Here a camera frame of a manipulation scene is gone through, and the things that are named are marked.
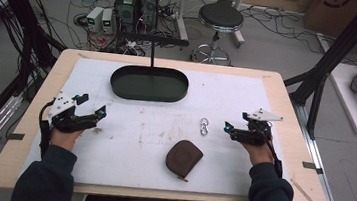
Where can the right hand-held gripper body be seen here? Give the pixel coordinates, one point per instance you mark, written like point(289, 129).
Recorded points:
point(254, 133)

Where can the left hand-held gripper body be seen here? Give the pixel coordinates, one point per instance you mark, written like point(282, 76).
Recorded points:
point(64, 117)

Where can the person's right hand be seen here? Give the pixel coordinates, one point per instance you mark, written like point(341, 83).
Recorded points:
point(258, 154)

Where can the person's left hand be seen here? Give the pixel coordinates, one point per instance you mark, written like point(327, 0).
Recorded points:
point(65, 138)

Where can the linked metal rings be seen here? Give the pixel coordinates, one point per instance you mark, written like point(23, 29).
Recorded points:
point(204, 126)

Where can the light wooden table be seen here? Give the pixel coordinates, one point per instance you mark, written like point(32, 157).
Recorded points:
point(298, 150)

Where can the black tape piece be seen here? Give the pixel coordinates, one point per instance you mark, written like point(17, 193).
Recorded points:
point(15, 136)
point(312, 166)

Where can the brown leather pouch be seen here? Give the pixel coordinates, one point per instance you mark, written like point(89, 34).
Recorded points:
point(183, 158)

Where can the white table mat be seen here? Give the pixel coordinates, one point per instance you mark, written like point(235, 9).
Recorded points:
point(149, 134)

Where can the black tray with T-bar stand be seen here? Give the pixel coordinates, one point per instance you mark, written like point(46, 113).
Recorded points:
point(149, 84)

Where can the thin wooden stick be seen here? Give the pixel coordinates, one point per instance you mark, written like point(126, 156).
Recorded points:
point(301, 191)

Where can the grey bench power supply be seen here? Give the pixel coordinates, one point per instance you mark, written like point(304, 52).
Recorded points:
point(94, 18)
point(107, 21)

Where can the black round stool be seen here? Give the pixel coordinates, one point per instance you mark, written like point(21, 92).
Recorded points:
point(220, 21)

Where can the black computer tower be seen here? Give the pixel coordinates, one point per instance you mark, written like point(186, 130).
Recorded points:
point(126, 9)
point(149, 7)

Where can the cardboard box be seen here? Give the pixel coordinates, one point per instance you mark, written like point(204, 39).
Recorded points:
point(333, 11)

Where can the black metal frame post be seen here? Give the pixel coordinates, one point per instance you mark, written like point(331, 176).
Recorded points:
point(18, 13)
point(335, 53)

